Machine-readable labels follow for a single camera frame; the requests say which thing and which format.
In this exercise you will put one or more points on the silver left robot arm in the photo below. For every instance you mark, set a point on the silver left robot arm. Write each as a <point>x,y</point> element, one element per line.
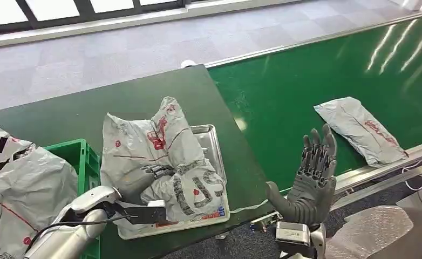
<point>71,236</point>

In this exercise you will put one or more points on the green conveyor belt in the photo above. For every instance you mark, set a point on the green conveyor belt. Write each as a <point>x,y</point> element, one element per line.
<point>286,89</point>

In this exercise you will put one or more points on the wide silver conveyor frame rail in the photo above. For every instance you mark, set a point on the wide silver conveyor frame rail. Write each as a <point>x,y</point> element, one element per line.
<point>375,175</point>

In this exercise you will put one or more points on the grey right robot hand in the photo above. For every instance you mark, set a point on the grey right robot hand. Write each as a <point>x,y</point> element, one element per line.
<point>311,200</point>

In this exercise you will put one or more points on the clear bubble wrap bundle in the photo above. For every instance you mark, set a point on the clear bubble wrap bundle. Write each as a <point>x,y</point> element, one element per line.
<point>372,228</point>

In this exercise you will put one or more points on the white electronic weighing scale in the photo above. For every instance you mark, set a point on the white electronic weighing scale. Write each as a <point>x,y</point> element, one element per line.
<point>211,143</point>

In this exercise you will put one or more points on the green plastic crate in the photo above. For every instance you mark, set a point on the green plastic crate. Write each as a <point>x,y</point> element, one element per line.
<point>86,164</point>

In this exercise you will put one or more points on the black window frame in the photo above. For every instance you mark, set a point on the black window frame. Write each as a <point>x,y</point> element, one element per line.
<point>82,9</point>

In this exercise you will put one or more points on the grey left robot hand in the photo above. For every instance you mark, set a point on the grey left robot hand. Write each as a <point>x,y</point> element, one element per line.
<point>136,186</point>

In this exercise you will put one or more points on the grey printed parcel bag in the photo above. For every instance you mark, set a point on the grey printed parcel bag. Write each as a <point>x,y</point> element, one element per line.
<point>28,186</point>
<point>361,128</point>
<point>139,143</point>

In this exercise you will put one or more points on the white round cap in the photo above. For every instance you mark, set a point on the white round cap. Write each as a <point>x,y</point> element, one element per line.
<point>188,63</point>

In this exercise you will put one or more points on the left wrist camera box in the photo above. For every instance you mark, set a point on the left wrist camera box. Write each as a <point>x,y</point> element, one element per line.
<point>143,214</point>

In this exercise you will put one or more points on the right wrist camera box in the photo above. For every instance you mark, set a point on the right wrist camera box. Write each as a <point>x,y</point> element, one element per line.
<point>291,232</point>

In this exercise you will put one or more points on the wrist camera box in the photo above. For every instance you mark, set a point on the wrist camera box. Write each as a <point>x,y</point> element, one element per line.
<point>143,214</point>
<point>291,232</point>

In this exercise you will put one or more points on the thin silver conveyor frame rail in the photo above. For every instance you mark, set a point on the thin silver conveyor frame rail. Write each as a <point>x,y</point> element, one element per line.
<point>304,41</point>

